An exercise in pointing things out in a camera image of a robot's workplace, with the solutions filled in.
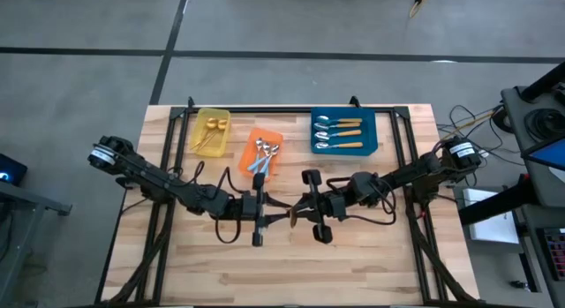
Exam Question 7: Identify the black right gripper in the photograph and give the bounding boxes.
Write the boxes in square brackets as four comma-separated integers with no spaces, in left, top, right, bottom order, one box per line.
[290,169,354,245]

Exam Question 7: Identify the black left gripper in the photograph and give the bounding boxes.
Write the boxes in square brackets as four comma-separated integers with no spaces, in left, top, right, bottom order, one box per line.
[228,171,293,248]

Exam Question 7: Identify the wood-handled silver spoon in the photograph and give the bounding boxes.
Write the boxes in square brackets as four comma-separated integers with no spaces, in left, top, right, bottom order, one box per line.
[313,121,362,131]
[315,115,364,124]
[313,129,363,142]
[313,141,365,151]

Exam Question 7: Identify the orange translucent plastic bin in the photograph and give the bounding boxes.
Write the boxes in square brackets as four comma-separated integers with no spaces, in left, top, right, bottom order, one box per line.
[237,127,284,183]

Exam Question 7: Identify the yellow translucent plastic bin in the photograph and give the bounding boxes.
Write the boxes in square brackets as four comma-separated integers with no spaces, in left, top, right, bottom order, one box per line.
[189,107,232,159]

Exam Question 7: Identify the blue plastic bin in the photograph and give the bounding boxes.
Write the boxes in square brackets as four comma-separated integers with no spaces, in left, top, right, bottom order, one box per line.
[310,107,380,157]

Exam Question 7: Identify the black metal beam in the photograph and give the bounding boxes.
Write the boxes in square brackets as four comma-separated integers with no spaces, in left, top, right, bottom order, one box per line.
[458,175,531,225]

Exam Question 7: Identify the gray equipment cart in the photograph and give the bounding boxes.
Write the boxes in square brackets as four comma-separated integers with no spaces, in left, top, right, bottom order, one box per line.
[501,85,565,210]

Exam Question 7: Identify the gray metal table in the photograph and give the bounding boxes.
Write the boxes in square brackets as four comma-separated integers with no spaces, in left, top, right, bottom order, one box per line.
[0,179,73,308]

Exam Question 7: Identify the blue tablet screen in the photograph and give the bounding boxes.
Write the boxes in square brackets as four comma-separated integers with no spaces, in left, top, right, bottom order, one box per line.
[522,138,565,172]

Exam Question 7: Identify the black button panel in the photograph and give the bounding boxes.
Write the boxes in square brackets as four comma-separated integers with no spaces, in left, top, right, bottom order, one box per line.
[541,227,565,270]

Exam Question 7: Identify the black device with blue light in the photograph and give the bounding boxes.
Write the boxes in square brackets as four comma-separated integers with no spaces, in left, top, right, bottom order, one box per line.
[0,152,28,189]

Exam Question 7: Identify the black monitor pole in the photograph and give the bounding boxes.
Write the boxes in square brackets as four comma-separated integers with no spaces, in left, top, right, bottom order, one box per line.
[520,60,565,101]

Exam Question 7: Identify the black left wrist cable loop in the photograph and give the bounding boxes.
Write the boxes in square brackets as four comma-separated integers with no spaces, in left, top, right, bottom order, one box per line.
[214,165,243,245]

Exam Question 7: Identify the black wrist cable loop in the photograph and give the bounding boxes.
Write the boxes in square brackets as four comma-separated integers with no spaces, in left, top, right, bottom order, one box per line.
[214,165,243,245]
[326,175,398,226]

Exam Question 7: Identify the black metal table frame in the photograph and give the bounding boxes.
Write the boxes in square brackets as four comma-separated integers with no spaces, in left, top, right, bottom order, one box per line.
[94,95,482,308]

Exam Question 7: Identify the tangled floor cables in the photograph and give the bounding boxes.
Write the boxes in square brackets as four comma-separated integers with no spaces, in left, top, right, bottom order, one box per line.
[436,103,509,168]

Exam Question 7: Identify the yellow hanging cord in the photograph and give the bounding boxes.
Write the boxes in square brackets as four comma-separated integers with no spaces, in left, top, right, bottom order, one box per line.
[408,0,432,19]

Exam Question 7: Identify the coiled black cable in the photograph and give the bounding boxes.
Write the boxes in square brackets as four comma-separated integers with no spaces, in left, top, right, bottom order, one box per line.
[524,108,565,144]

